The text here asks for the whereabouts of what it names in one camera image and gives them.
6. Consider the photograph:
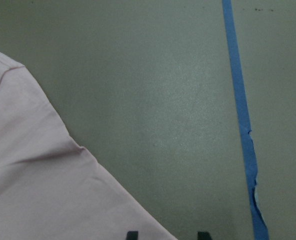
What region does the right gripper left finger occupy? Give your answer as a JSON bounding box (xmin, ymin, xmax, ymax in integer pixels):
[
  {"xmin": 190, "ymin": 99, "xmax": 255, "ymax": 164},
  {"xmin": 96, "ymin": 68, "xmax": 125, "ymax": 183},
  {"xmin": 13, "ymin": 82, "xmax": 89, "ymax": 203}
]
[{"xmin": 126, "ymin": 231, "xmax": 138, "ymax": 240}]

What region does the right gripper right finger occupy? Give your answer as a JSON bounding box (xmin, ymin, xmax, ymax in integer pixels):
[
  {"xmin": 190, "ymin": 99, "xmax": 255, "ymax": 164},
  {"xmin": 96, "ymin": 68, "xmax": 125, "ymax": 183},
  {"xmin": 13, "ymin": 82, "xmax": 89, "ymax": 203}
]
[{"xmin": 197, "ymin": 231, "xmax": 211, "ymax": 240}]

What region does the pink Snoopy t-shirt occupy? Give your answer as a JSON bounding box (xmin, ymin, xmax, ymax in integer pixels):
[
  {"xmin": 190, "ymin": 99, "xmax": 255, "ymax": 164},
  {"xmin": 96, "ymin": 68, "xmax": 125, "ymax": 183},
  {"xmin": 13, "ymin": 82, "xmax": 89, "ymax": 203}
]
[{"xmin": 0, "ymin": 52, "xmax": 173, "ymax": 240}]

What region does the blue tape line right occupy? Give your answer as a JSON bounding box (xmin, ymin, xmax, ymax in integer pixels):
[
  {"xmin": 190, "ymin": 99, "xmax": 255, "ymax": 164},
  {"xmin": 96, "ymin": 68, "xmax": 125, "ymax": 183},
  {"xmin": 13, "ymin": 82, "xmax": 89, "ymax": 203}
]
[{"xmin": 222, "ymin": 0, "xmax": 269, "ymax": 240}]

